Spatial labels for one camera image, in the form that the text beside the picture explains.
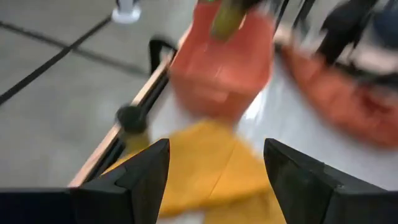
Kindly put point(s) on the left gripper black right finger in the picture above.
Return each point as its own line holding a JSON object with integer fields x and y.
{"x": 311, "y": 193}

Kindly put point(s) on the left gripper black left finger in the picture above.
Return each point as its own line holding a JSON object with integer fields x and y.
{"x": 136, "y": 193}

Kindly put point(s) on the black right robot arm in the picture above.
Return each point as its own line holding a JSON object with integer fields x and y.
{"x": 345, "y": 31}

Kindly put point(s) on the yellow cloth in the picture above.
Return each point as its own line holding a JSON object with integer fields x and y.
{"x": 205, "y": 174}

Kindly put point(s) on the orange cloth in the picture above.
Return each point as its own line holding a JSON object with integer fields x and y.
{"x": 345, "y": 102}

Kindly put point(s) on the orange plastic bin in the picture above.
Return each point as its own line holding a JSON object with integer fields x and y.
{"x": 220, "y": 74}

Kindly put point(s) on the tower fan white round base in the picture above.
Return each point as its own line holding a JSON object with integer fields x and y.
{"x": 126, "y": 15}

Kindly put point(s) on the black metal table frame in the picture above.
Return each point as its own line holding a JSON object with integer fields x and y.
{"x": 155, "y": 90}

